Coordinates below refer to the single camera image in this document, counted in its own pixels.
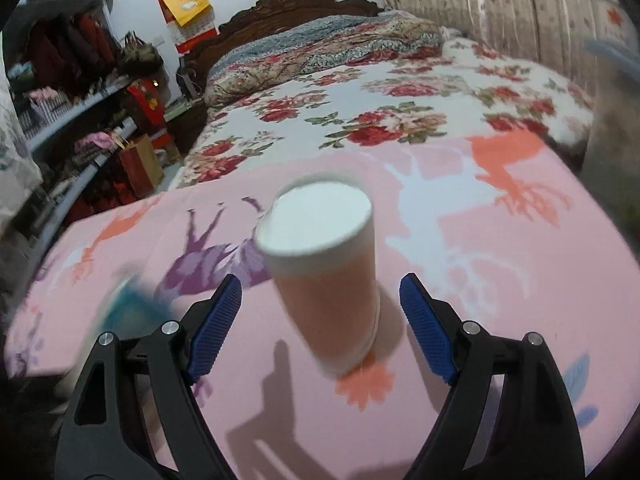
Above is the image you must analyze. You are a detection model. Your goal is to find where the pink printed blanket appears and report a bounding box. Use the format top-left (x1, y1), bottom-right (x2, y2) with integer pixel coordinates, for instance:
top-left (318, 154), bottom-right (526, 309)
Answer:
top-left (2, 130), bottom-right (636, 480)

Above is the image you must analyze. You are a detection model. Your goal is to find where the dark wooden nightstand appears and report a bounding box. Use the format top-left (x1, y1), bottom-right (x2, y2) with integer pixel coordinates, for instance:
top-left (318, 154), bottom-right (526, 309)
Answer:
top-left (165, 97), bottom-right (208, 156)

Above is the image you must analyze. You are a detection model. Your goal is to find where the pink white paper cup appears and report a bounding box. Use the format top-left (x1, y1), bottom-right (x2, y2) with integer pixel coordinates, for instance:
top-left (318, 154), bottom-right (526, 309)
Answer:
top-left (254, 172), bottom-right (383, 378)

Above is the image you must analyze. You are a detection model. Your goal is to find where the teal white packet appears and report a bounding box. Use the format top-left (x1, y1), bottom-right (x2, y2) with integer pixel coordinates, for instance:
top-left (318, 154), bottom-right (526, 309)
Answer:
top-left (97, 262), bottom-right (168, 341)

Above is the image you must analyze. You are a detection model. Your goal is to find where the beige striped folded quilt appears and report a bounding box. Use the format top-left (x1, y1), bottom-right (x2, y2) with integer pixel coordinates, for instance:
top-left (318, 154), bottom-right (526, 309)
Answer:
top-left (375, 0), bottom-right (631, 91)

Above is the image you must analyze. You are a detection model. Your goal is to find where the white floral cloth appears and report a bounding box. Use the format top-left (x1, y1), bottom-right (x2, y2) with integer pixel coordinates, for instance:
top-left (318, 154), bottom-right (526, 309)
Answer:
top-left (0, 75), bottom-right (43, 211)

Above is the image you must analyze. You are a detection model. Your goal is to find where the patchwork floral quilt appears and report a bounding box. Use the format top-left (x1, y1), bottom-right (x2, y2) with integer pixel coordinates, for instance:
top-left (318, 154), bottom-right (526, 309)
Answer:
top-left (204, 12), bottom-right (446, 108)

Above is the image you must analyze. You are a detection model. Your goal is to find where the red yellow wall calendar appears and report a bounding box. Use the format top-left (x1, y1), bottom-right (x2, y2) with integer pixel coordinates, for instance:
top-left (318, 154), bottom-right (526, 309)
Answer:
top-left (157, 0), bottom-right (219, 54)

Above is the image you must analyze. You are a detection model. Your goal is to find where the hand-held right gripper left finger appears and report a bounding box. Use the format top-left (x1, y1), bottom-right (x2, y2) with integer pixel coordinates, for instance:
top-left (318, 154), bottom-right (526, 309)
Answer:
top-left (54, 274), bottom-right (243, 480)

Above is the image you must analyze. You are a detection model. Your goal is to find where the brown paper bag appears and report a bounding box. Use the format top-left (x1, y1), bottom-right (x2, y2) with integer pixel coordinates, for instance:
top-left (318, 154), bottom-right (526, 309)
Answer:
top-left (117, 132), bottom-right (165, 200)

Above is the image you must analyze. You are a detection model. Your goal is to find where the pink cloth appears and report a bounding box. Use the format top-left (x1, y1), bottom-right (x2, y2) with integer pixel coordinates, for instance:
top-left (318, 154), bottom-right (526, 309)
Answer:
top-left (75, 131), bottom-right (118, 153)

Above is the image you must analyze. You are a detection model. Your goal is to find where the brown patterned handbag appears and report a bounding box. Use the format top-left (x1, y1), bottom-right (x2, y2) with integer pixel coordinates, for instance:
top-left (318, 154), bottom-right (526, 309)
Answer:
top-left (117, 31), bottom-right (165, 76)

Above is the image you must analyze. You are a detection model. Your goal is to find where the red box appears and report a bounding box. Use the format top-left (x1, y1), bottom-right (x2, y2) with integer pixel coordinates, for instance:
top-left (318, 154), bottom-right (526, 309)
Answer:
top-left (125, 78), bottom-right (168, 131)

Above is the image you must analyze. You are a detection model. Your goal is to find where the carved dark wooden headboard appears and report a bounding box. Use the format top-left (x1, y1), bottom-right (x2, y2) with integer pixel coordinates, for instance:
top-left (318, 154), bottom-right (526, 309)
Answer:
top-left (177, 0), bottom-right (386, 96)

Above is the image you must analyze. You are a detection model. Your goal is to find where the grey metal shelf rack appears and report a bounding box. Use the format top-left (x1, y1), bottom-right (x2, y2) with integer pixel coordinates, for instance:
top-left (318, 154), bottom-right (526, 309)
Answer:
top-left (0, 0), bottom-right (141, 261)

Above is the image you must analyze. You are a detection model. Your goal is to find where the white red floral bedsheet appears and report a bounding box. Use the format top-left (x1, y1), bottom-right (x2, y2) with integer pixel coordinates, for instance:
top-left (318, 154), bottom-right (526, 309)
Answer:
top-left (175, 40), bottom-right (598, 191)

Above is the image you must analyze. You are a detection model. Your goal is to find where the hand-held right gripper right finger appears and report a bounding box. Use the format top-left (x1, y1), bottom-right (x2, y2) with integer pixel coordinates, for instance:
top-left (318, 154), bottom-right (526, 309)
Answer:
top-left (398, 272), bottom-right (586, 480)

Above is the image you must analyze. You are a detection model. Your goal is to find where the dark red clothes pile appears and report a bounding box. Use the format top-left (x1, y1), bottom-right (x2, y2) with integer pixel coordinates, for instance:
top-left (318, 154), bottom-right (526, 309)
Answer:
top-left (25, 10), bottom-right (121, 96)

